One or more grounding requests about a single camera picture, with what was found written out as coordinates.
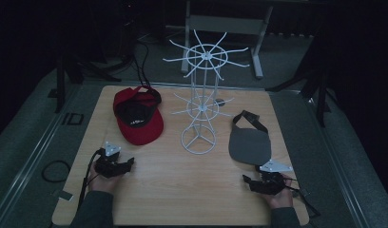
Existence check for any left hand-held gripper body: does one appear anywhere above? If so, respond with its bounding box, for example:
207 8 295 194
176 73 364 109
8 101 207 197
94 141 127 179

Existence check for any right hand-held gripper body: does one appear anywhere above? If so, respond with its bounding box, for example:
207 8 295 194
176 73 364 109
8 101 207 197
258 159 294 196

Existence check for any red baseball cap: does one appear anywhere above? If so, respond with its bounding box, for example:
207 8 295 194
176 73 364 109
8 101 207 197
112 85 165 146

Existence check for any white wire display rack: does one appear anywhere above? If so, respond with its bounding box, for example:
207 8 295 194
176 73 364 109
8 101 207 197
162 28 251 156

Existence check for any person's right hand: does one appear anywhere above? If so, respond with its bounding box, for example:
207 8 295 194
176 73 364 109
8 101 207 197
262 174 298 210

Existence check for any person's left hand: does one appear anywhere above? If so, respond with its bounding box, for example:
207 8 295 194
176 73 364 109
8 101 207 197
87 161 125 194

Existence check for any black stand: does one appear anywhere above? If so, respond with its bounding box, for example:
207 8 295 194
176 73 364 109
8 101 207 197
48 53 123 114
266 63 334 128

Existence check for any left hand-held gripper cable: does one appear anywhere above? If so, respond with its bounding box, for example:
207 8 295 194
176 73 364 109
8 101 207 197
77 148 105 210

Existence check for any hand-held gripper cable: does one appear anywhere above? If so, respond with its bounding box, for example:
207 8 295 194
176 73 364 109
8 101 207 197
77 148 105 210
285 177 321 219

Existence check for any right hand-held gripper cable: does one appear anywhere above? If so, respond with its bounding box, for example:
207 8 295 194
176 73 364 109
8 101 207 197
285 177 321 219

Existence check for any black cable loop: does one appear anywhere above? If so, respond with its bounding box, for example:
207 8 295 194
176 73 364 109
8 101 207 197
41 160 72 183

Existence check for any black rectangular frame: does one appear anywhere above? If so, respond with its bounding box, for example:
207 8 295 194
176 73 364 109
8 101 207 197
61 112 85 126

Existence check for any grey metal stand frame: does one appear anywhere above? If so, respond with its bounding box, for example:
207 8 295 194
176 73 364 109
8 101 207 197
181 0 274 80

